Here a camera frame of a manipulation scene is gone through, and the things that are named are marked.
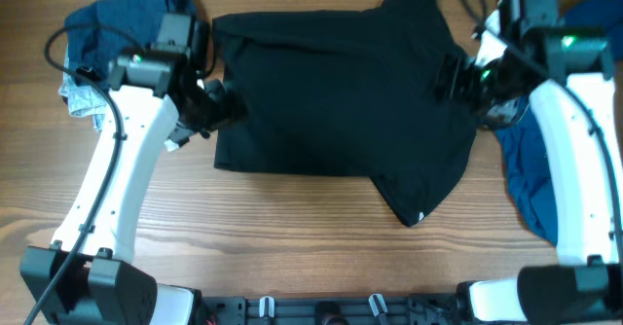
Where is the folded navy blue shirt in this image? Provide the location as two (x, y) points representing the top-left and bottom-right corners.
(64, 0), (196, 80)

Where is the black polo shirt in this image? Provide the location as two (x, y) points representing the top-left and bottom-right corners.
(213, 0), (476, 227)

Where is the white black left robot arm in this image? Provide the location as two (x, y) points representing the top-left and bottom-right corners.
(19, 13), (246, 324)

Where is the folded light grey garment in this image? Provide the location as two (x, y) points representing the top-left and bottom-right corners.
(58, 73), (107, 131)

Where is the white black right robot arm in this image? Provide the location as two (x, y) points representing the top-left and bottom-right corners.
(435, 0), (622, 324)

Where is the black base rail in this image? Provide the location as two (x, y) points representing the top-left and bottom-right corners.
(203, 294), (464, 325)

